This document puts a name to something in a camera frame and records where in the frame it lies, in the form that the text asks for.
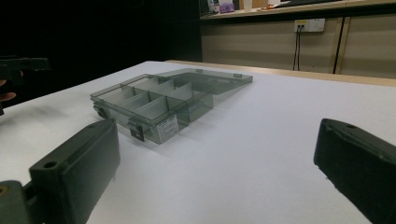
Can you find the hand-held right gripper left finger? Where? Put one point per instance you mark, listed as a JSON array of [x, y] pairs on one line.
[[77, 168]]

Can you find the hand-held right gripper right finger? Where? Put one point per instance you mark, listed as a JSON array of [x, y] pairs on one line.
[[361, 165]]

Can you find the clear grey compartment storage box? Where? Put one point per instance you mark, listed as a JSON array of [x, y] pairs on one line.
[[162, 102]]

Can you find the black curtain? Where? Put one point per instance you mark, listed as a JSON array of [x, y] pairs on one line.
[[93, 31]]

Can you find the wooden table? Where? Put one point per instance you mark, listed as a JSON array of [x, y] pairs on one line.
[[311, 74]]

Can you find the white table cover sheet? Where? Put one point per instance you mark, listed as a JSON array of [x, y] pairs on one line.
[[249, 155]]

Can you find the white cup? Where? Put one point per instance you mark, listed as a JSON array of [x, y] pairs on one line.
[[247, 4]]

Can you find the purple box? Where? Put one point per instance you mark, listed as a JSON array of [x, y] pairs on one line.
[[226, 7]]

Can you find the wooden wall post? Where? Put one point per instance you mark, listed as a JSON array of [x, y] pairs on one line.
[[345, 43]]

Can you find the white wall outlet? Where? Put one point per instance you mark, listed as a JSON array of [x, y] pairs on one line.
[[309, 25]]

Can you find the wooden wall shelf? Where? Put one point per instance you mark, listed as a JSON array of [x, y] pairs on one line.
[[311, 8]]

